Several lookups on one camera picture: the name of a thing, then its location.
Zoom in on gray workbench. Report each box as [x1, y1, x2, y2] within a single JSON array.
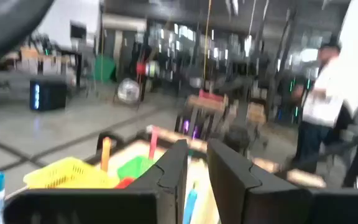
[[0, 43, 85, 97]]

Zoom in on green fabric screen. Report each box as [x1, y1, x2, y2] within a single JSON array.
[[92, 55, 117, 83]]

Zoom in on pink highlighter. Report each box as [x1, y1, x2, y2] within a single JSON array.
[[148, 125, 160, 161]]

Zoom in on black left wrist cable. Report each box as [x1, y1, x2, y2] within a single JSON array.
[[0, 0, 55, 70]]

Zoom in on green plastic basket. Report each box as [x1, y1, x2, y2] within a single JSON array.
[[116, 155, 158, 181]]

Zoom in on person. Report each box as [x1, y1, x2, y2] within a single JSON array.
[[289, 42, 356, 175]]

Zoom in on orange highlighter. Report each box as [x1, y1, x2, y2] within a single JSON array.
[[100, 136, 112, 173]]

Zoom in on teal Sharpie highlighter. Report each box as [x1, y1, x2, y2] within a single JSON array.
[[183, 182, 199, 224]]

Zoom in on red plastic basket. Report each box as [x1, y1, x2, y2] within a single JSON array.
[[114, 176, 135, 190]]

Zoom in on yellow plastic basket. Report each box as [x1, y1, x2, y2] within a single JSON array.
[[22, 156, 121, 190]]

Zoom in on black U-shaped handle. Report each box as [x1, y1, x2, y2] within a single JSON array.
[[95, 132, 119, 156]]

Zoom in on pink and green boxes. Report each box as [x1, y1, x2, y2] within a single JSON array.
[[198, 89, 226, 102]]

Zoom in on wooden workbench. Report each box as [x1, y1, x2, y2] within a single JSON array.
[[174, 88, 269, 142]]

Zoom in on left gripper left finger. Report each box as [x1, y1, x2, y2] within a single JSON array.
[[4, 139, 188, 224]]

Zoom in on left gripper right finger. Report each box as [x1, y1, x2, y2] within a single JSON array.
[[206, 138, 358, 224]]

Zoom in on black computer tower blue lights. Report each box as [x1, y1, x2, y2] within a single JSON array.
[[29, 79, 68, 112]]

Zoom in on round floor fan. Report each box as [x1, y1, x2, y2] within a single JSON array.
[[114, 77, 142, 108]]

